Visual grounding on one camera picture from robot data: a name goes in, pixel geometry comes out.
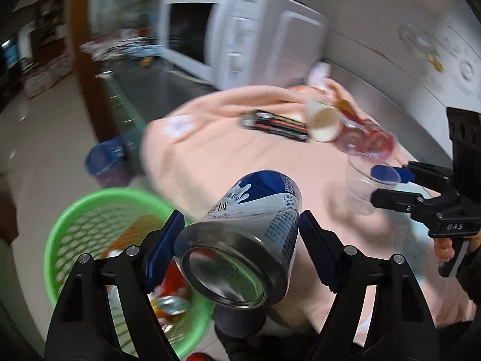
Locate blue white drink can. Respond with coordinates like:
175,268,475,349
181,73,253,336
173,170,302,309

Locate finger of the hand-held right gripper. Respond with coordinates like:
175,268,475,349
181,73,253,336
370,161,458,193
370,188,443,216

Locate white microwave oven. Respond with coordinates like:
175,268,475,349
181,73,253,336
148,0,328,91

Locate clear plastic cup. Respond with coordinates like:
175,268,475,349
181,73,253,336
345,154,403,216

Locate large orange snack wrapper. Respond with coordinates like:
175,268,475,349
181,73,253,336
112,214,163,249

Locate white cloth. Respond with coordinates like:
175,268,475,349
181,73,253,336
306,62,333,91

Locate wooden door post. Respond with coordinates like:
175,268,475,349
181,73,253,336
69,0,129,144

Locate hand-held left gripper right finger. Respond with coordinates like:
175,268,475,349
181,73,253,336
299,211,440,361

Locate dark wooden cabinet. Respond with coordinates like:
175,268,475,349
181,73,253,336
35,0,69,46

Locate red label plastic bottle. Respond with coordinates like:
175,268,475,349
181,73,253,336
336,118,399,157

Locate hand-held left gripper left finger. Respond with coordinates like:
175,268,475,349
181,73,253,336
44,211,185,361

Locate green mesh plastic basket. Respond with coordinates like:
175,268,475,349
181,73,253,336
44,188,215,360

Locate clear plastic bag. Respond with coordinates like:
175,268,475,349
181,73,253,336
81,35,162,61

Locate teapot fruit wall decal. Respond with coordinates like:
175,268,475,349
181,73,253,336
398,26,478,95

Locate blue plastic bin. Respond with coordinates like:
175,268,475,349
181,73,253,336
84,137,132,188

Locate peach printed blanket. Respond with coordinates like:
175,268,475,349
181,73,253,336
141,85,471,347

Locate pink patterned box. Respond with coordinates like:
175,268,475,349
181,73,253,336
20,54,72,99

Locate red cola can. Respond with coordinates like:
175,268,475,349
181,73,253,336
148,261,193,317

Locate person's right hand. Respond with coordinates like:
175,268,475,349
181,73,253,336
433,233,481,264

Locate white paper cup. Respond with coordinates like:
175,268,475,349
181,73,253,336
304,98,341,144

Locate orange label plastic bottle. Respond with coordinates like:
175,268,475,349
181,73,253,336
332,96,363,125

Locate person's right forearm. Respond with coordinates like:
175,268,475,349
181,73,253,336
447,250,481,332

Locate television screen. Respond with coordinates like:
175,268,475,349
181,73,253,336
0,39,19,70

